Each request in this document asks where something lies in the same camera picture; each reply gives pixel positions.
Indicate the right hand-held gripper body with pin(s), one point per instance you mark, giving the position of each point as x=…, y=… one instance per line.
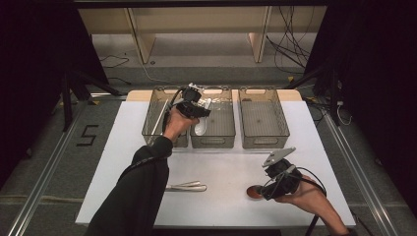
x=285, y=178

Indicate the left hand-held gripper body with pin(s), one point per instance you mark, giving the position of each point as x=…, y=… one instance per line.
x=193, y=108

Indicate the brown wooden spoon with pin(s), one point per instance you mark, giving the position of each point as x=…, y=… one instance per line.
x=253, y=192

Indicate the white ceramic spoon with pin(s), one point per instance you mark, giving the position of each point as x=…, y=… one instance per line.
x=200, y=128

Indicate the clear grey plastic basket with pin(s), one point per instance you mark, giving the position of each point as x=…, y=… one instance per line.
x=262, y=121
x=149, y=124
x=219, y=124

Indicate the white chopstick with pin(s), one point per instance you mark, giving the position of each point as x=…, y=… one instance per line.
x=160, y=119

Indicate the silver metal cutlery piece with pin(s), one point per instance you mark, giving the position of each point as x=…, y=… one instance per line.
x=196, y=188
x=190, y=183

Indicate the person's left hand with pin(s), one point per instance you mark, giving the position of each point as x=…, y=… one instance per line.
x=178, y=126

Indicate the person's right hand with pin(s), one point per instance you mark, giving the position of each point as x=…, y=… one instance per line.
x=309, y=196

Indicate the wooden table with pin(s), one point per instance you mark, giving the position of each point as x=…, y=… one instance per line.
x=137, y=95

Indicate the beige wooden desk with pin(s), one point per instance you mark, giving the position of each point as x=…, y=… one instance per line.
x=196, y=19

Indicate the black tripod stand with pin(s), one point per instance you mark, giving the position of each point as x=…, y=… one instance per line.
x=333, y=98
x=67, y=105

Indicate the yellow tape piece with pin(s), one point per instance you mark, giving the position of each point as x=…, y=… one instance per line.
x=94, y=102
x=290, y=79

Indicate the black curtain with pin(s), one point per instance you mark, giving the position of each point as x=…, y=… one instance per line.
x=377, y=65
x=32, y=65

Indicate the aluminium floor rail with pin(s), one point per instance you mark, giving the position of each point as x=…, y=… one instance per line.
x=36, y=196
x=360, y=173
x=108, y=96

